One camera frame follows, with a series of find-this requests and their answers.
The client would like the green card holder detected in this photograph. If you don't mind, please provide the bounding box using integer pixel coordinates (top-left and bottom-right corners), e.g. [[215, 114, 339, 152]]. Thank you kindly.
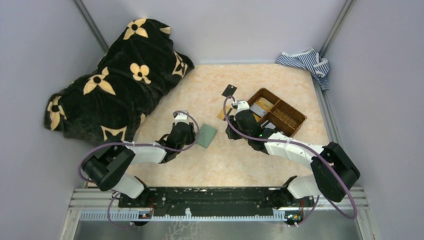
[[196, 123, 218, 149]]

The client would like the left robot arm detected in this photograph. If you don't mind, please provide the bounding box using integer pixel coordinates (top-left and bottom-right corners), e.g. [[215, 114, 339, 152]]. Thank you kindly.
[[80, 122, 196, 207]]

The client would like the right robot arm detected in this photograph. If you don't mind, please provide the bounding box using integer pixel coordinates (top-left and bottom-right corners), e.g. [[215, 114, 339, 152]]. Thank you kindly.
[[225, 110, 361, 206]]

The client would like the silver card in basket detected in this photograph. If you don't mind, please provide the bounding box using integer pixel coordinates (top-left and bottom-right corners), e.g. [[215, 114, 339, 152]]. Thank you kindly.
[[250, 103, 268, 117]]

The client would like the gold card on table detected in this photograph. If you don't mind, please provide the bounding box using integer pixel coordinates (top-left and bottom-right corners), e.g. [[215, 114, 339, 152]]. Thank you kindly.
[[216, 106, 233, 121]]

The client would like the white card with black stripe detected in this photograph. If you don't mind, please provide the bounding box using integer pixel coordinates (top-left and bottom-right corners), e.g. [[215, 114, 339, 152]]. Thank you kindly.
[[261, 121, 276, 130]]

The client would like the black card on table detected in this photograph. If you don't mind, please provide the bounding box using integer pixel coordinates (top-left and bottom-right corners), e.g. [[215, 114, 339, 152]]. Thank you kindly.
[[221, 84, 238, 98]]

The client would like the woven wicker divided basket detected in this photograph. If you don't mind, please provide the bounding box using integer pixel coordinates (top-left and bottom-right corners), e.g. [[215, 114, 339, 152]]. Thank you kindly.
[[247, 88, 307, 137]]

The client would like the black floral blanket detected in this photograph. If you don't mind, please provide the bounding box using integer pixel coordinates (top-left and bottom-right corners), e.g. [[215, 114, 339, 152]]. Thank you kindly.
[[43, 18, 195, 146]]

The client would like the blue striped cloth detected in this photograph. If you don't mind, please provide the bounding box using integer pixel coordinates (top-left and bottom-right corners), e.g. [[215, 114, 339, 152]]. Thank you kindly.
[[276, 48, 330, 91]]

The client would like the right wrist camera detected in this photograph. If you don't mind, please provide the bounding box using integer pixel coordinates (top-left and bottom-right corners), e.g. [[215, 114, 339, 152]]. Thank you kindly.
[[231, 100, 250, 114]]

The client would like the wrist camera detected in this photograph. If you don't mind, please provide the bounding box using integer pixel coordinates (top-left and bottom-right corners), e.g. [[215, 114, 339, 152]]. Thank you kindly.
[[173, 110, 189, 124], [231, 100, 250, 114]]

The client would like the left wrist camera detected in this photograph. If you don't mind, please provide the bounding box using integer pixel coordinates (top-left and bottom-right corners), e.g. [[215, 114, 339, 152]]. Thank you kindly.
[[173, 110, 189, 124]]

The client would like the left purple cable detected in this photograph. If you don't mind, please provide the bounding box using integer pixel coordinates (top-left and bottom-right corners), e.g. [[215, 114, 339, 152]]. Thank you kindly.
[[77, 110, 201, 183]]

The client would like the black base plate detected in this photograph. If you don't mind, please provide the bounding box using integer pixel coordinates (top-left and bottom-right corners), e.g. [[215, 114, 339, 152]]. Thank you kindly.
[[118, 187, 314, 217]]

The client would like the aluminium frame rail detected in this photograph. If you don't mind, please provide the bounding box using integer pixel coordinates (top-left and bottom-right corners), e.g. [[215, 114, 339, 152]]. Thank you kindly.
[[59, 187, 382, 240]]

